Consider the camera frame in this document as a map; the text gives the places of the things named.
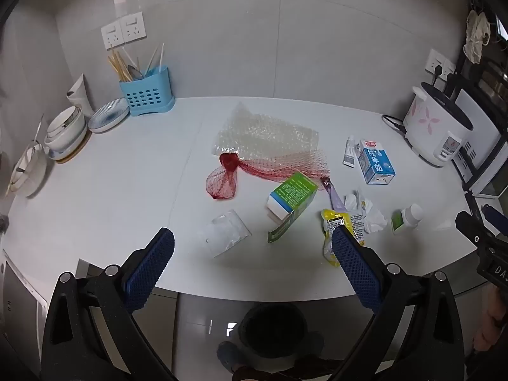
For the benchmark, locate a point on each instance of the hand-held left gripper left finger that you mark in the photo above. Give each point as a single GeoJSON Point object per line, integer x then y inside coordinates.
{"type": "Point", "coordinates": [153, 266]}

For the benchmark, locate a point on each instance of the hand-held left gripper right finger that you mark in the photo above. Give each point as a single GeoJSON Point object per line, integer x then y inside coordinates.
{"type": "Point", "coordinates": [357, 266]}

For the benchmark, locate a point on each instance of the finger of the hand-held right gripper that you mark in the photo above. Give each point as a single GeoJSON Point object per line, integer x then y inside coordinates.
{"type": "Point", "coordinates": [470, 228]}
{"type": "Point", "coordinates": [495, 218]}

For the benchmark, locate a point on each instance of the purple sachet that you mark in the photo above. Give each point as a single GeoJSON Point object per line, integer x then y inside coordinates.
{"type": "Point", "coordinates": [335, 198]}

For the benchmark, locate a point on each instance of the black trash bin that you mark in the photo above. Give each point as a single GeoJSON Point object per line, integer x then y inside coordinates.
{"type": "Point", "coordinates": [274, 333]}

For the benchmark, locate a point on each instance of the small white ointment tube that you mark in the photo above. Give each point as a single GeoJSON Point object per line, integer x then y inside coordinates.
{"type": "Point", "coordinates": [350, 154]}

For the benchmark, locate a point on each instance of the red mesh net bag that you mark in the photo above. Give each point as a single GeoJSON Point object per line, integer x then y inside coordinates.
{"type": "Point", "coordinates": [228, 161]}

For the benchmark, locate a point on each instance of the person's right hand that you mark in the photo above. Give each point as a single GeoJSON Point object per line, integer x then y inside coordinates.
{"type": "Point", "coordinates": [492, 319]}

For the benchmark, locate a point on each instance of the yellow snack packet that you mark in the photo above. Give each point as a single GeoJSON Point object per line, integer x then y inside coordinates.
{"type": "Point", "coordinates": [337, 218]}

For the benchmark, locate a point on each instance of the crumpled white tissue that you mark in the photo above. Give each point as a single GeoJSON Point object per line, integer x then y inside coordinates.
{"type": "Point", "coordinates": [371, 214]}

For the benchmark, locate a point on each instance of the white pill bottle green label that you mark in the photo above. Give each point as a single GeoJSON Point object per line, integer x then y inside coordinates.
{"type": "Point", "coordinates": [405, 220]}

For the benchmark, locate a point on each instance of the white microwave oven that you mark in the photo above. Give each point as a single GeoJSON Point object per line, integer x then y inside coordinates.
{"type": "Point", "coordinates": [476, 143]}

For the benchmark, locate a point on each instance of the white plastic pouch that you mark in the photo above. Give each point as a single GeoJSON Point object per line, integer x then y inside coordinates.
{"type": "Point", "coordinates": [226, 232]}

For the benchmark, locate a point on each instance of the green cardboard box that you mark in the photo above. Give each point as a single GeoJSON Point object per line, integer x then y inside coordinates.
{"type": "Point", "coordinates": [295, 190]}

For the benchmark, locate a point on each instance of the blue white milk carton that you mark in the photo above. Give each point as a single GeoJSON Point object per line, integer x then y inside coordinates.
{"type": "Point", "coordinates": [375, 164]}

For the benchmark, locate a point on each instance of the white flowered rice cooker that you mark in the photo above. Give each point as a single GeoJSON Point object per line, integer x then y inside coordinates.
{"type": "Point", "coordinates": [428, 123]}

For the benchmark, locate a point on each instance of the grey slipper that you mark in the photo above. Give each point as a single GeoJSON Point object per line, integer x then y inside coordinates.
{"type": "Point", "coordinates": [227, 355]}

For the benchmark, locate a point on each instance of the wooden trivet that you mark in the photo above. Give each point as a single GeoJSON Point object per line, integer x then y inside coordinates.
{"type": "Point", "coordinates": [73, 152]}

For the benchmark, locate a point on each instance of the blue patterned plate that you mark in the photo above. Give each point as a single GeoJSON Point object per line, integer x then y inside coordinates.
{"type": "Point", "coordinates": [109, 117]}

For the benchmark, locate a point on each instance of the black metal rack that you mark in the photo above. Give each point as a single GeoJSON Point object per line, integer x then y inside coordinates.
{"type": "Point", "coordinates": [460, 63]}

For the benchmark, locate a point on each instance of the clear bubble wrap sheet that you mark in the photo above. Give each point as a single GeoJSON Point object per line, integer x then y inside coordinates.
{"type": "Point", "coordinates": [262, 135]}

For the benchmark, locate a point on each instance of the blue plastic utensil holder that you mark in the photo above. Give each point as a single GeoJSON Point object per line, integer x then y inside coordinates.
{"type": "Point", "coordinates": [147, 95]}

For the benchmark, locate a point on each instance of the white hanging cloth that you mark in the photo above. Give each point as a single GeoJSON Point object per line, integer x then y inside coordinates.
{"type": "Point", "coordinates": [474, 39]}

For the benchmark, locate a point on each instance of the white ceramic cup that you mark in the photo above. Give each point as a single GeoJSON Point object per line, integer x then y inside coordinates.
{"type": "Point", "coordinates": [81, 95]}

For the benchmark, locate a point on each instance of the metal spoon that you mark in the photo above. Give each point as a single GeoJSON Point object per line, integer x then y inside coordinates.
{"type": "Point", "coordinates": [135, 72]}

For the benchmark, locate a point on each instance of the bundle of wooden chopsticks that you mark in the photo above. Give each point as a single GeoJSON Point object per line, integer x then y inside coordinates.
{"type": "Point", "coordinates": [119, 67]}

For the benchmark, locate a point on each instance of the white plastic chopstick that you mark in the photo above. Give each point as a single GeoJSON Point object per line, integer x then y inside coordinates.
{"type": "Point", "coordinates": [153, 58]}
{"type": "Point", "coordinates": [161, 55]}

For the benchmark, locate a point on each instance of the white wall socket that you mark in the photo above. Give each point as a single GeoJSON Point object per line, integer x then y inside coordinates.
{"type": "Point", "coordinates": [133, 27]}
{"type": "Point", "coordinates": [440, 60]}
{"type": "Point", "coordinates": [112, 36]}

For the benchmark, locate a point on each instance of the clear wall hook plate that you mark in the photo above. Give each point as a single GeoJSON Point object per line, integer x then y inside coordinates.
{"type": "Point", "coordinates": [126, 3]}

